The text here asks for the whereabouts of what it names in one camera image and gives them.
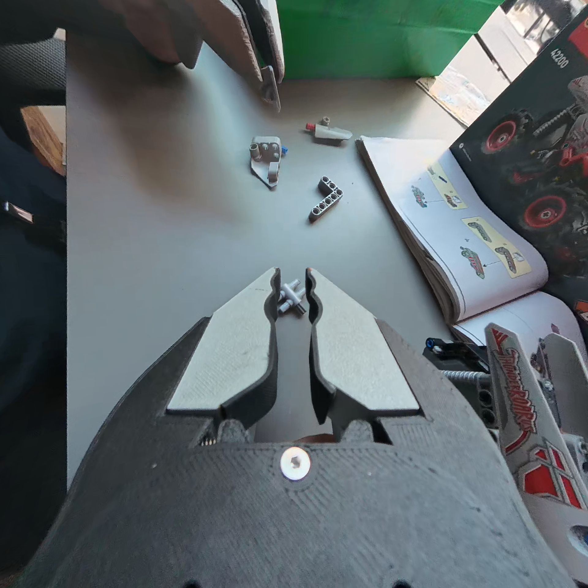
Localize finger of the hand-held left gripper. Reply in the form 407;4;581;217
92;0;266;84
238;0;286;84

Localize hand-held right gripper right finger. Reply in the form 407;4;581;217
305;266;422;443

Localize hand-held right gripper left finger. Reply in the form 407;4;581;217
165;266;282;431

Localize grey red-striped lego wedge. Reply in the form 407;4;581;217
260;65;282;112

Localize small light grey lego connector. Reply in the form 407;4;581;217
277;279;307;317

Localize grey lego piece red pin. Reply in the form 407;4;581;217
305;118;353;147

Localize light grey lego sub-assembly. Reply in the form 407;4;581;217
249;135;290;189

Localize dark grey angled lego beam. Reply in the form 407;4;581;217
308;175;344;223

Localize lego instruction booklet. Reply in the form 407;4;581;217
356;135;588;354

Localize lego monster truck model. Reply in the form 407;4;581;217
423;322;588;588

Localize black lego set box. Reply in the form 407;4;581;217
449;8;588;324

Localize black mesh office chair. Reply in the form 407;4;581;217
0;38;68;148

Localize green plastic storage bin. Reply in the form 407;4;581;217
276;0;506;81

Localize patterned floor mat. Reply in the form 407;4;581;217
415;75;474;128

